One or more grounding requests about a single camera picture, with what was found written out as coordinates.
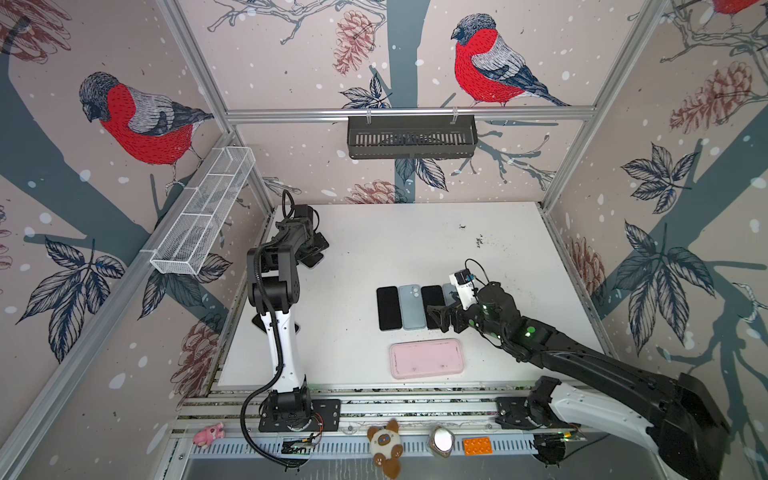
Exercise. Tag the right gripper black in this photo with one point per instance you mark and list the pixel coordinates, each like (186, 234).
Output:
(446, 315)

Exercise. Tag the light blue phone case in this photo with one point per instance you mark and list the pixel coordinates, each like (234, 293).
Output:
(411, 307)
(450, 294)

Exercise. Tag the blue phone black screen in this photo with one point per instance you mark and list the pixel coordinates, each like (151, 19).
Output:
(388, 308)

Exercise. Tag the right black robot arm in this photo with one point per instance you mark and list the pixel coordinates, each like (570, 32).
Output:
(676, 419)

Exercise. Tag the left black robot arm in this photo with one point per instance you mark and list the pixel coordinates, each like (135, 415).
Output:
(273, 288)

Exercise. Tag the pink phone case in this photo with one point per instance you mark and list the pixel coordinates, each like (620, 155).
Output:
(425, 359)

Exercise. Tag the orange block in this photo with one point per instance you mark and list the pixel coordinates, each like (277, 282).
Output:
(477, 446)

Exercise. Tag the brown white plush toy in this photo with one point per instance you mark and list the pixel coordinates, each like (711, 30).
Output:
(386, 448)

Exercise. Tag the pink pig toy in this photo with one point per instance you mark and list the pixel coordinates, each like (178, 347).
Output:
(206, 437)

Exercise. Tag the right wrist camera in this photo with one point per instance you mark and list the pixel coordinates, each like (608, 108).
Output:
(463, 282)

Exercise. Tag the black wire wall basket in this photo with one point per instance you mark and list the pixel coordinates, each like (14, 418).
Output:
(412, 137)

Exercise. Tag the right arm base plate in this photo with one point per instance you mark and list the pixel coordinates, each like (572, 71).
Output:
(522, 413)

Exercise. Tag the white wire wall basket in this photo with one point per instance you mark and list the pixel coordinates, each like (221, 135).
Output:
(194, 231)

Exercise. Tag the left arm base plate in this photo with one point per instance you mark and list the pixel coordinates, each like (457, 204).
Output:
(324, 416)

